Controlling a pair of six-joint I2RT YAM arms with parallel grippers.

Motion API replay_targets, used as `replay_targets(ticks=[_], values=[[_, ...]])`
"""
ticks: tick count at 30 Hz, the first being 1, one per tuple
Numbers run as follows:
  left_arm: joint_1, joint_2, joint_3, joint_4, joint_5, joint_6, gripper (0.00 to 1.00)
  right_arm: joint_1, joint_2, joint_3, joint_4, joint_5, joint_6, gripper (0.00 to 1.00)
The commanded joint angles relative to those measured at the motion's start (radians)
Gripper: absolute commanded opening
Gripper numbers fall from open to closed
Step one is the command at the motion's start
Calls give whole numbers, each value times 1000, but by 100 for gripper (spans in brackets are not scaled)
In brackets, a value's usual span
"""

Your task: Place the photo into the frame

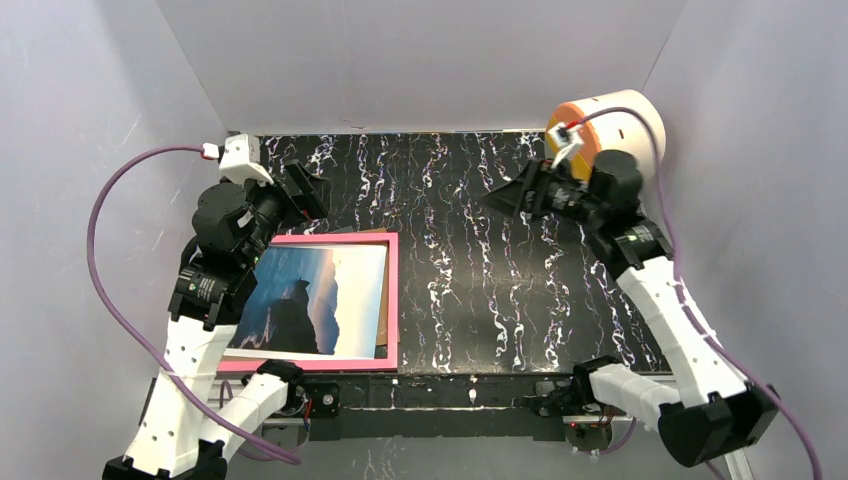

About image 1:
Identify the pink wooden picture frame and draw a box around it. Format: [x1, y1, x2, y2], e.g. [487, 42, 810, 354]
[218, 232, 399, 373]

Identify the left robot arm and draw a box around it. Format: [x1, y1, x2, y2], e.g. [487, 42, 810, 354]
[103, 161, 326, 479]

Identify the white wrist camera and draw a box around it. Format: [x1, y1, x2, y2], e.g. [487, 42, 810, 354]
[201, 134, 274, 186]
[547, 120, 584, 170]

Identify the white cylindrical drawer unit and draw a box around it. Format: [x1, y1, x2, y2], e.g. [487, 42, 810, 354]
[547, 89, 666, 181]

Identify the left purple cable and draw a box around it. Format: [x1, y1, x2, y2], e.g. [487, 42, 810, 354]
[86, 145, 303, 466]

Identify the brown cardboard backing board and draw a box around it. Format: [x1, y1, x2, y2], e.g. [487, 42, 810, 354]
[297, 228, 392, 358]

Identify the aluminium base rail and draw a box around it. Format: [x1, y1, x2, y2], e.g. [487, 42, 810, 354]
[262, 372, 648, 457]

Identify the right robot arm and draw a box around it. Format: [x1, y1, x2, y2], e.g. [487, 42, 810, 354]
[482, 150, 778, 467]

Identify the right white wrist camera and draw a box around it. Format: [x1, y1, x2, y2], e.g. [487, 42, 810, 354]
[547, 120, 584, 170]

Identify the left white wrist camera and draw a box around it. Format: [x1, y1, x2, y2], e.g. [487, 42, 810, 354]
[201, 134, 274, 186]

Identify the landscape photo print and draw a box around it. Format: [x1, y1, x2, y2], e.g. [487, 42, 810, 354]
[227, 244, 387, 361]

